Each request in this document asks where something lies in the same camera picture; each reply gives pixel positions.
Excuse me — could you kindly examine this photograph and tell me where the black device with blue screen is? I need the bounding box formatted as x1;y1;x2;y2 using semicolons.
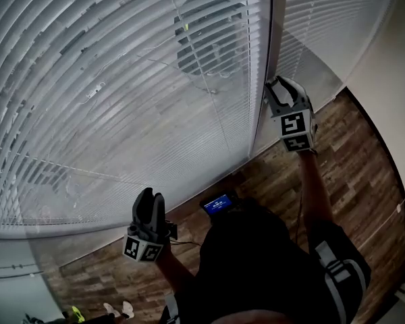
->
198;191;239;219

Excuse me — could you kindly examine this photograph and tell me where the person's black shirt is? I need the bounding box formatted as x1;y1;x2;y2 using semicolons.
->
158;199;372;324

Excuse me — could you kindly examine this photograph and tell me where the grey harness strap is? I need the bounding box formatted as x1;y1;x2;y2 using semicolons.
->
313;240;369;324

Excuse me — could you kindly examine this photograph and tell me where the person's right forearm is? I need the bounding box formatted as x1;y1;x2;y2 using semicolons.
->
298;150;335;236

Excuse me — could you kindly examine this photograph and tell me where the person's white shoe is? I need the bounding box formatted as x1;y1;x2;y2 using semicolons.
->
121;300;135;319
103;301;121;319

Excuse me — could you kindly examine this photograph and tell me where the grey window frame post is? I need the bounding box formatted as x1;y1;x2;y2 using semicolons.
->
246;0;288;158

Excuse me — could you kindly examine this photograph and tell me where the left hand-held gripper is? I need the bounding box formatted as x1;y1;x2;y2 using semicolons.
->
122;187;179;263

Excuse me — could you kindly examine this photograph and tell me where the black office chair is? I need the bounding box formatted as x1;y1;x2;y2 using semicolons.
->
173;0;248;78

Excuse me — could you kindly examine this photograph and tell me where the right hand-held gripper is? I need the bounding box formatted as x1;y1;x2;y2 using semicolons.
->
264;75;318;154

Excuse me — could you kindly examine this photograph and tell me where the person's left forearm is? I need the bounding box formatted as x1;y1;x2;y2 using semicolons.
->
153;244;198;295

